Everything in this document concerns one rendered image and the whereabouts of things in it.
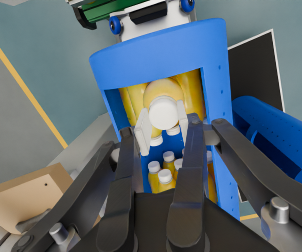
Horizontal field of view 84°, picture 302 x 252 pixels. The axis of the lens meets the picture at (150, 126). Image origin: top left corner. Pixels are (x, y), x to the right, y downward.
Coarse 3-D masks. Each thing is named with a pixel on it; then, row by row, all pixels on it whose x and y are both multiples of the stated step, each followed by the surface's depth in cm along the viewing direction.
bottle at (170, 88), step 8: (160, 80) 25; (168, 80) 25; (176, 80) 28; (152, 88) 24; (160, 88) 23; (168, 88) 23; (176, 88) 24; (144, 96) 25; (152, 96) 23; (160, 96) 22; (168, 96) 22; (176, 96) 23; (144, 104) 25; (176, 104) 23
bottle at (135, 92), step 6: (138, 84) 36; (144, 84) 37; (132, 90) 37; (138, 90) 37; (132, 96) 38; (138, 96) 38; (132, 102) 39; (138, 102) 38; (138, 108) 39; (138, 114) 40; (156, 132) 42; (156, 138) 43
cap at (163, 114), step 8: (152, 104) 22; (160, 104) 20; (168, 104) 20; (152, 112) 21; (160, 112) 21; (168, 112) 21; (176, 112) 21; (152, 120) 22; (160, 120) 22; (168, 120) 22; (176, 120) 21; (160, 128) 22; (168, 128) 22
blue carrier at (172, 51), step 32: (160, 32) 23; (192, 32) 24; (224, 32) 29; (96, 64) 29; (128, 64) 26; (160, 64) 25; (192, 64) 25; (224, 64) 30; (224, 96) 31; (160, 160) 62; (224, 192) 37
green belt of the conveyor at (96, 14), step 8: (96, 0) 50; (104, 0) 50; (120, 0) 50; (128, 0) 50; (136, 0) 50; (144, 0) 50; (88, 8) 52; (96, 8) 51; (104, 8) 51; (112, 8) 51; (120, 8) 52; (88, 16) 53; (96, 16) 53; (104, 16) 54
